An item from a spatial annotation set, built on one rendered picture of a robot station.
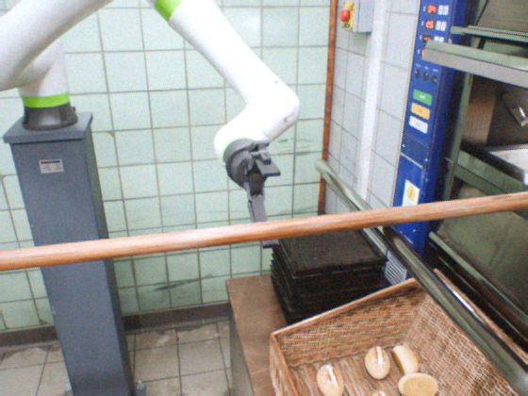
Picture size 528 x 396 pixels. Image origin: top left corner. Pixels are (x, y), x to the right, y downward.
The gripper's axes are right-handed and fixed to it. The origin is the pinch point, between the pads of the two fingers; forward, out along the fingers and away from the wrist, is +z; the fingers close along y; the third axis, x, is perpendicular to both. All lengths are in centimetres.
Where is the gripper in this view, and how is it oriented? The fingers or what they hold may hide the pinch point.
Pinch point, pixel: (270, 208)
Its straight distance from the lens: 76.7
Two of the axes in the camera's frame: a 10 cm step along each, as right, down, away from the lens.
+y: 0.0, 9.0, 4.3
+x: -9.8, 0.9, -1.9
